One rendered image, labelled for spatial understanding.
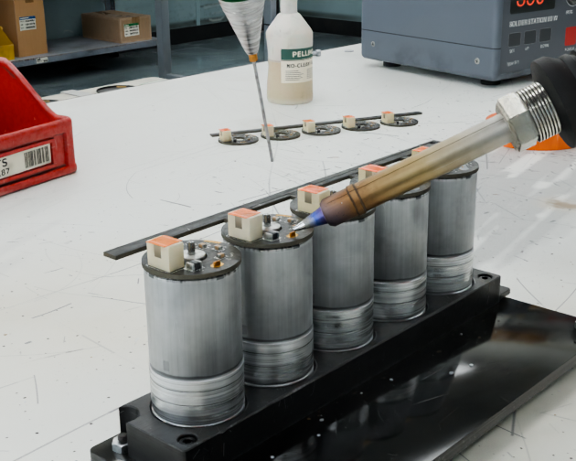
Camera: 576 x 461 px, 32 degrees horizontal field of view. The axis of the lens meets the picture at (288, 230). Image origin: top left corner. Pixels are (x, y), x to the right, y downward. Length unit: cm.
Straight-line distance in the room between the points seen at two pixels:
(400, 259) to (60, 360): 12
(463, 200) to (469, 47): 47
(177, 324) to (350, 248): 6
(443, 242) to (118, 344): 12
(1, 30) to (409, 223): 468
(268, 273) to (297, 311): 1
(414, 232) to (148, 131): 37
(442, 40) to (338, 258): 54
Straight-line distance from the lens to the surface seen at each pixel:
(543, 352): 32
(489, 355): 32
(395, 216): 30
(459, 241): 33
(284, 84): 72
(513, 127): 26
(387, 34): 85
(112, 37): 530
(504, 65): 78
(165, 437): 26
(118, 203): 51
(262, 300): 27
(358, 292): 29
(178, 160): 58
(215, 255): 25
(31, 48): 499
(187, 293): 24
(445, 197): 33
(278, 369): 27
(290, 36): 71
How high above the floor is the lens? 90
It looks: 19 degrees down
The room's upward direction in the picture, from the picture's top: 1 degrees counter-clockwise
